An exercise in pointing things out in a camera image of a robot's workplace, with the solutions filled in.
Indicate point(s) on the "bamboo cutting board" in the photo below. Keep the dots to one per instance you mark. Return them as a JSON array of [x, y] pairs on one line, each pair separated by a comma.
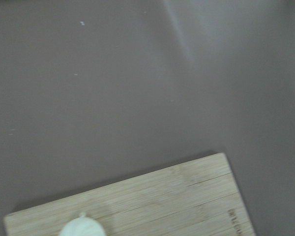
[[195, 198]]

